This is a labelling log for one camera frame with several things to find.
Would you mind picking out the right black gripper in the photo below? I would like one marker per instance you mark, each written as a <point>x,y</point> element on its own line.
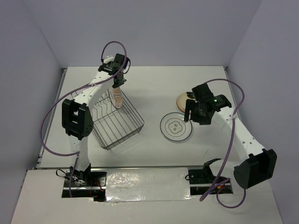
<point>190,105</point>

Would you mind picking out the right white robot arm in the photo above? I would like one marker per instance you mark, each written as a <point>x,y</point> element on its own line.
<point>257,163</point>

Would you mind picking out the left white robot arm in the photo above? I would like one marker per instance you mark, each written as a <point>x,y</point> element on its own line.
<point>77,112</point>

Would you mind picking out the cream peach plate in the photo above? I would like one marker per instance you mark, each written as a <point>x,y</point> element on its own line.
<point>181,100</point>

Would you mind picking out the grey wire dish rack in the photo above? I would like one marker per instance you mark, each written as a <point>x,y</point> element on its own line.
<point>114,126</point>

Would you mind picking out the silver foil sheet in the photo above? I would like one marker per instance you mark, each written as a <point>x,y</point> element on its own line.
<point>147,184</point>

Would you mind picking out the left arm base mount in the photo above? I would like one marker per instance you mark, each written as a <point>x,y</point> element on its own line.
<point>88,184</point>

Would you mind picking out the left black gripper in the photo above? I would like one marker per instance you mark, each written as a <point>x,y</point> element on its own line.
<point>118,84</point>

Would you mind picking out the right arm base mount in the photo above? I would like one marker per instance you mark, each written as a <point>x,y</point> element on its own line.
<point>200,180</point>

